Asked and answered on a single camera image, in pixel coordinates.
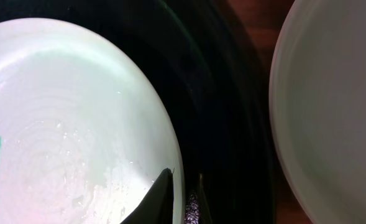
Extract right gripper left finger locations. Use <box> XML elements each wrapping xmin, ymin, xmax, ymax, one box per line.
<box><xmin>121</xmin><ymin>168</ymin><xmax>174</xmax><ymax>224</ymax></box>

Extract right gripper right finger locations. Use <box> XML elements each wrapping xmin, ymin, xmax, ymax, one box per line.
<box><xmin>184</xmin><ymin>173</ymin><xmax>213</xmax><ymax>224</ymax></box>

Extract mint green plate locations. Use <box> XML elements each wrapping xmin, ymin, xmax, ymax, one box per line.
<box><xmin>269</xmin><ymin>0</ymin><xmax>366</xmax><ymax>223</ymax></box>
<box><xmin>0</xmin><ymin>18</ymin><xmax>185</xmax><ymax>223</ymax></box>

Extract black round tray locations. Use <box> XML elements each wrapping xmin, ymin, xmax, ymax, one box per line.
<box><xmin>0</xmin><ymin>0</ymin><xmax>275</xmax><ymax>223</ymax></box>

